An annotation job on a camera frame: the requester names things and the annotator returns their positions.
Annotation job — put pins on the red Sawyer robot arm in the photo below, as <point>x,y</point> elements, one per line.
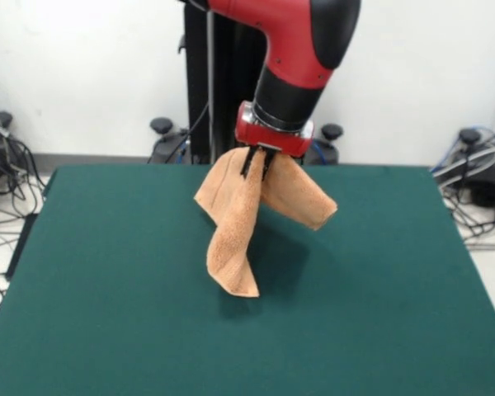
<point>297,41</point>

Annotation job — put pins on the tan terry towel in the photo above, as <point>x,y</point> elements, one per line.
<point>235,231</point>

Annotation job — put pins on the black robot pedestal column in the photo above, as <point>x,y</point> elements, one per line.
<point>222,82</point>

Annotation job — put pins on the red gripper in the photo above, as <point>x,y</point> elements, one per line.
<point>272,138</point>

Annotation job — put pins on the dark green tablecloth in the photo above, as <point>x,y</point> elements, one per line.
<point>375,268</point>

